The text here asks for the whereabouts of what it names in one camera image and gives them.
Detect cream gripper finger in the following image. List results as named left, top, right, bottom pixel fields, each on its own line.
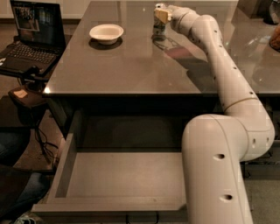
left=154, top=8, right=169, bottom=24

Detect black open laptop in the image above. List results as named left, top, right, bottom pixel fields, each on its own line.
left=0, top=0, right=66, bottom=77

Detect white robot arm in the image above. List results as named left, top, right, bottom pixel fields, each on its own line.
left=154, top=3, right=275, bottom=224

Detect black drawer handle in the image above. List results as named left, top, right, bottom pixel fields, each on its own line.
left=125, top=213, right=160, bottom=224

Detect open grey top drawer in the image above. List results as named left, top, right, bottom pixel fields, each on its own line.
left=32, top=111, right=187, bottom=224

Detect black cables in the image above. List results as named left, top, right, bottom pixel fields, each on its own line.
left=34, top=110, right=60, bottom=169

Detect white sneaker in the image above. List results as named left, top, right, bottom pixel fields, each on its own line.
left=11, top=215, right=37, bottom=224

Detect person's jeans leg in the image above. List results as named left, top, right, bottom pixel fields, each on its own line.
left=0, top=130, right=50, bottom=221

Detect white paper bowl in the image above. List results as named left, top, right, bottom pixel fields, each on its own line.
left=89, top=24, right=123, bottom=45

